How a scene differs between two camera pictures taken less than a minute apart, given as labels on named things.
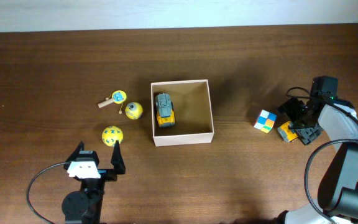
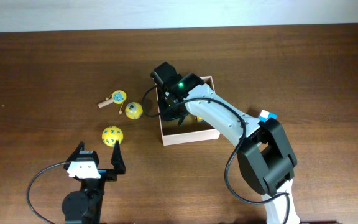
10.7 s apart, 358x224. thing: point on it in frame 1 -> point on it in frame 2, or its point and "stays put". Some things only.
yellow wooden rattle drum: [117, 97] stays put
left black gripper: [118, 164] stays put
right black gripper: [305, 126] -> [171, 113]
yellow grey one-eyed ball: [133, 110] stays put
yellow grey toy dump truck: [288, 134] -> [200, 119]
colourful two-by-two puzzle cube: [265, 121] stays put
